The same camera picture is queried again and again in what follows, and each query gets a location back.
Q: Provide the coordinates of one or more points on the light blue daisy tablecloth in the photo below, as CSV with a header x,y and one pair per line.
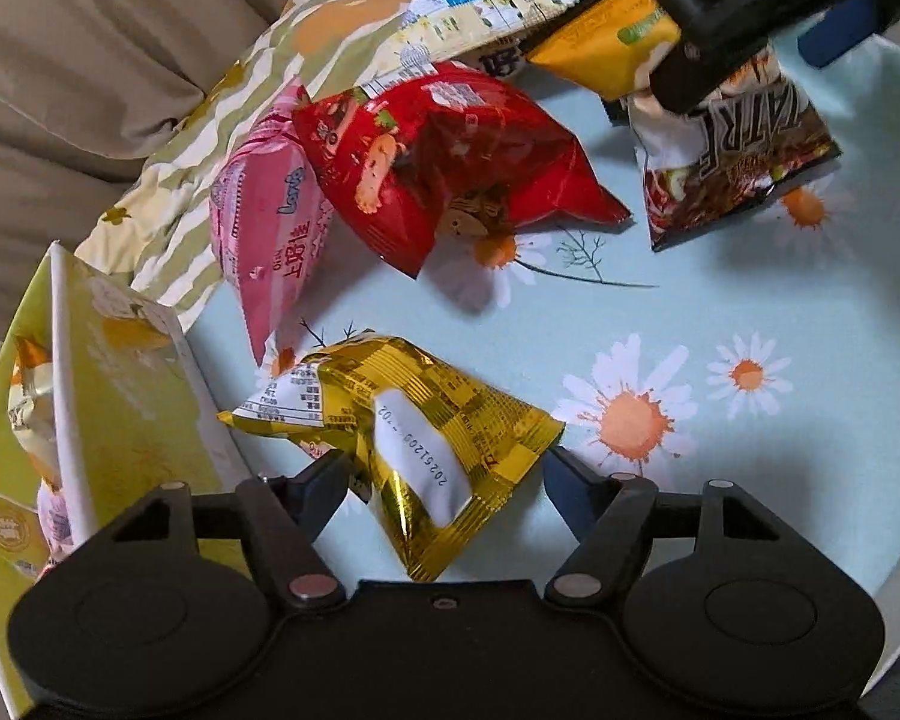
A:
x,y
720,300

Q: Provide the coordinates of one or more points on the brown snack bag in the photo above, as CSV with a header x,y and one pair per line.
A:
x,y
735,165

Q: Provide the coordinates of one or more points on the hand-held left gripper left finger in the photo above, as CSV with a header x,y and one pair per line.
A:
x,y
322,484

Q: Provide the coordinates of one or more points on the white and orange snack bag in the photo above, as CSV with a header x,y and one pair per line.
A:
x,y
34,420

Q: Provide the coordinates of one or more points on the orange-yellow snack bag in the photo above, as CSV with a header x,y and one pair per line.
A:
x,y
592,45

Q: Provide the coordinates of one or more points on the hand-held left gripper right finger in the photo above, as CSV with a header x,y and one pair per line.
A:
x,y
570,491

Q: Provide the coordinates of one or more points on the light pink snack bag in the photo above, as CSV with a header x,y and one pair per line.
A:
x,y
56,525

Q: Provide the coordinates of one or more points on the white and blue snack bag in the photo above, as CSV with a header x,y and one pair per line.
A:
x,y
457,7

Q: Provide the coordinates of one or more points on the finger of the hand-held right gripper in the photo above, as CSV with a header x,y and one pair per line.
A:
x,y
690,82
840,30

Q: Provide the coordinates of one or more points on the gold snack bag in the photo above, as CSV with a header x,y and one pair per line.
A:
x,y
435,420

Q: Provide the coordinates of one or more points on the striped floral blanket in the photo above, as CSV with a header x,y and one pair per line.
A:
x,y
195,135

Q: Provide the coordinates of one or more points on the yellow-green cardboard box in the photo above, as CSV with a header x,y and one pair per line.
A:
x,y
135,405

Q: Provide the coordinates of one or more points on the red snack bag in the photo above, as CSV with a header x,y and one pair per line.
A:
x,y
435,157

